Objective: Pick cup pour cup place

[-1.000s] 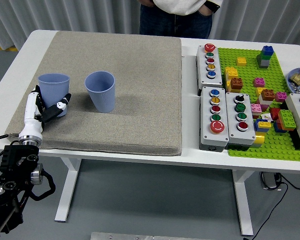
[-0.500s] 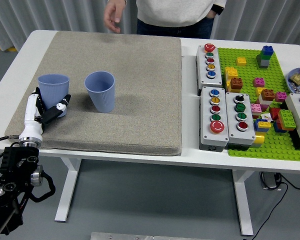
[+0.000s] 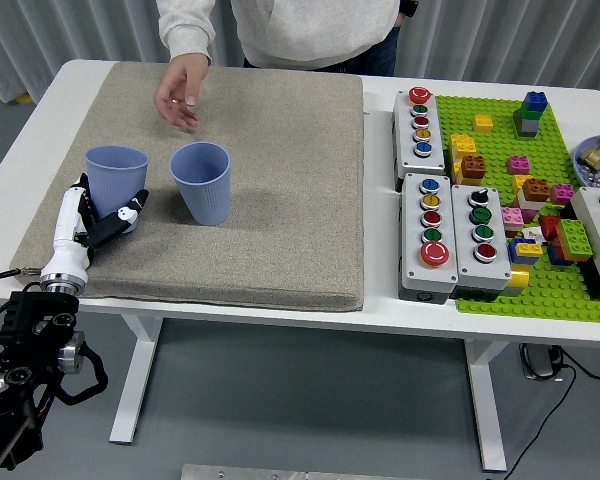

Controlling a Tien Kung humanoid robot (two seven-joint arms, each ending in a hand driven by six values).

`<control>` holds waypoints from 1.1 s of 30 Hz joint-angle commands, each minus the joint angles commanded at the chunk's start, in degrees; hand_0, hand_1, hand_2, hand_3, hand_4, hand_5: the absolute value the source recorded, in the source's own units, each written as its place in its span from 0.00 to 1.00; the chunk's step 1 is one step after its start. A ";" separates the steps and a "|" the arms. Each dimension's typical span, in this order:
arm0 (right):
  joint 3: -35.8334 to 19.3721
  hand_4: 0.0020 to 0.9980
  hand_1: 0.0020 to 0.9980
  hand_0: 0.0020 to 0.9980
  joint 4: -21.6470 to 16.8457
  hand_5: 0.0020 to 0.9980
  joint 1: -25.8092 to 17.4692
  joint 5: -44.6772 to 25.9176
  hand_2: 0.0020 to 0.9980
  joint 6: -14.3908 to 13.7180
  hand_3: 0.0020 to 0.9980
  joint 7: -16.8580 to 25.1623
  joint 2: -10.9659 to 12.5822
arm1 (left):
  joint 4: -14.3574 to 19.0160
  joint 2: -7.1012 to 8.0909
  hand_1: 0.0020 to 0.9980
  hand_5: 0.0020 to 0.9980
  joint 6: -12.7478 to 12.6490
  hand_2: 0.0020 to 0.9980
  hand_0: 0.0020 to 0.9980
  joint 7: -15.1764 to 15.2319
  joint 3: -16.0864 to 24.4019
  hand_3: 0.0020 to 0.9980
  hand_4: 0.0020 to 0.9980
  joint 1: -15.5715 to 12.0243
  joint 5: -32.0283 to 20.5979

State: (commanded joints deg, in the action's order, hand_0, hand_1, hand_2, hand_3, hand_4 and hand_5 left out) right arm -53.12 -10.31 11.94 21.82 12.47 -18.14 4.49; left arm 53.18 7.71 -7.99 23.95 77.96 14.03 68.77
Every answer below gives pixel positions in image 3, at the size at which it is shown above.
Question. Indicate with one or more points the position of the person's hand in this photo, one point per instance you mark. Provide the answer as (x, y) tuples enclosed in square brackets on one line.
[(172, 87)]

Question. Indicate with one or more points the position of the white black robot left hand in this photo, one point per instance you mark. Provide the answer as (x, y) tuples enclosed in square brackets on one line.
[(67, 255)]

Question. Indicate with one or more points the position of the blue ribbed plastic cup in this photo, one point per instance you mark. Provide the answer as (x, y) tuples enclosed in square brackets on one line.
[(117, 180), (202, 185)]

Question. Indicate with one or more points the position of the person's forearm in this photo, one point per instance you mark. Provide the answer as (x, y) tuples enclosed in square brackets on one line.
[(185, 25)]

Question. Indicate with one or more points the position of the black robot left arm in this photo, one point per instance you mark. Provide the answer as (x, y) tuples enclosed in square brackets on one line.
[(30, 320)]

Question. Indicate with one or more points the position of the white table leg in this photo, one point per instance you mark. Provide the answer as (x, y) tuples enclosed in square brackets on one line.
[(485, 410), (135, 380)]

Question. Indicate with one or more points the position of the person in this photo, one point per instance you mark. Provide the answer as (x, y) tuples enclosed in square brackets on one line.
[(310, 30)]

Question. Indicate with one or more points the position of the grey-brown fabric mat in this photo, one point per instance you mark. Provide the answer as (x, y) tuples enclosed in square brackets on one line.
[(280, 200)]

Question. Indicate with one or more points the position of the yellow floor tape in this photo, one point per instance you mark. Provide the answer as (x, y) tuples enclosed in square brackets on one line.
[(10, 97)]

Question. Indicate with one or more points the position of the five-button grey control box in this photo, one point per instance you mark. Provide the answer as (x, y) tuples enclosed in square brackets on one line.
[(432, 152), (410, 260)]

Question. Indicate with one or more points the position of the small yellow brick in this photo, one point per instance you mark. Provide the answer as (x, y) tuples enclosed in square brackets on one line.
[(483, 123)]

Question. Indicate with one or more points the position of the green studded baseplate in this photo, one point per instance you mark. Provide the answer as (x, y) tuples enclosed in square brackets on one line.
[(500, 145)]

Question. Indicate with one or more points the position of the white pleated curtain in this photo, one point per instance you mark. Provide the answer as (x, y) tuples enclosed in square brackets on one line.
[(505, 30)]

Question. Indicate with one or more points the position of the four-button box with black selector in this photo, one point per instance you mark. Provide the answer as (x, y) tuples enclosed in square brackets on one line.
[(467, 272)]

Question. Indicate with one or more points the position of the pink brick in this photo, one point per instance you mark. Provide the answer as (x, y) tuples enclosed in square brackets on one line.
[(562, 194), (512, 217), (518, 164)]

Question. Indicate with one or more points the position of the blue green grey brick tower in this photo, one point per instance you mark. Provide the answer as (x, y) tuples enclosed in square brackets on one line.
[(530, 112)]

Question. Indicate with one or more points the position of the brown brick on white stack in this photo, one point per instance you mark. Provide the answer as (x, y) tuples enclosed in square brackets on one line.
[(534, 190)]

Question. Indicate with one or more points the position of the blue and yellow brick stack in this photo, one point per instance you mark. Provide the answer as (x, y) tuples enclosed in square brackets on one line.
[(524, 250)]

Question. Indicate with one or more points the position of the yellow and grey brick stack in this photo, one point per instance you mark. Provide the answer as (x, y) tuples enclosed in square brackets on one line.
[(517, 280)]

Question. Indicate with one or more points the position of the red brick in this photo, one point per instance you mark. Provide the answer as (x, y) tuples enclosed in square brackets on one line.
[(550, 226)]

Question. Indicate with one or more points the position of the brass fitting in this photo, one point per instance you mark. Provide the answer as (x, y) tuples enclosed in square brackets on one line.
[(595, 156)]

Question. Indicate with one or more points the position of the green brick on red-blue stack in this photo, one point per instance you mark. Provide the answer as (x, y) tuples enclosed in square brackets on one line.
[(574, 237)]

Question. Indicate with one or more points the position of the white button box on bricks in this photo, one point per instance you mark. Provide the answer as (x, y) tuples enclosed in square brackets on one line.
[(597, 230)]

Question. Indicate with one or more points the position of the grey power adapter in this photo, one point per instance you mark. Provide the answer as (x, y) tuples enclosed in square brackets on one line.
[(537, 362)]

